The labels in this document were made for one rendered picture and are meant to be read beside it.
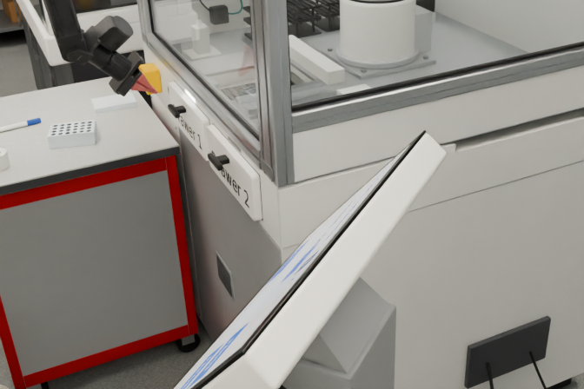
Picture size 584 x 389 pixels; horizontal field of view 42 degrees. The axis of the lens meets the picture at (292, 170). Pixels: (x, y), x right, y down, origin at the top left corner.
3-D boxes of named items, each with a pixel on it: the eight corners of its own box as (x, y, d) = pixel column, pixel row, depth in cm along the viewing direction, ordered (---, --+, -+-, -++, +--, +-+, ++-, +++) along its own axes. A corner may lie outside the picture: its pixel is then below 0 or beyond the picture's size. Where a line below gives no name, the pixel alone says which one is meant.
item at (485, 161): (280, 248, 156) (276, 187, 149) (148, 85, 238) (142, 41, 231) (631, 146, 189) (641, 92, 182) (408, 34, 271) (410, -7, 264)
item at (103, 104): (96, 114, 230) (95, 108, 230) (91, 103, 238) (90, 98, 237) (137, 106, 234) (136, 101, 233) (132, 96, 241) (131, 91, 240)
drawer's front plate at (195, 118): (206, 161, 187) (202, 121, 182) (172, 119, 210) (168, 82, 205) (213, 160, 188) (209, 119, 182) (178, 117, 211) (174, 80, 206)
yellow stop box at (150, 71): (145, 95, 220) (142, 72, 217) (139, 88, 226) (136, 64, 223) (162, 92, 222) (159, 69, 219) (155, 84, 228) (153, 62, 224)
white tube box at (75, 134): (49, 148, 210) (47, 136, 208) (53, 136, 218) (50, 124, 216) (96, 144, 212) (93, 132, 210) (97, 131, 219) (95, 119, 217)
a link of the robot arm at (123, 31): (54, 29, 171) (63, 58, 167) (86, -4, 166) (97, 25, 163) (95, 45, 181) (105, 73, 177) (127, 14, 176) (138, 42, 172)
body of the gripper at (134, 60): (146, 62, 179) (121, 44, 174) (120, 96, 179) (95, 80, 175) (139, 53, 184) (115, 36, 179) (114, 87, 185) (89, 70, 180)
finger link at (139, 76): (166, 89, 183) (136, 69, 178) (148, 113, 184) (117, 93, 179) (158, 80, 189) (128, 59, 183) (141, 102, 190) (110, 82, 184)
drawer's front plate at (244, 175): (255, 222, 162) (251, 177, 156) (209, 166, 185) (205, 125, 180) (262, 220, 162) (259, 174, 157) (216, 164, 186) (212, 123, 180)
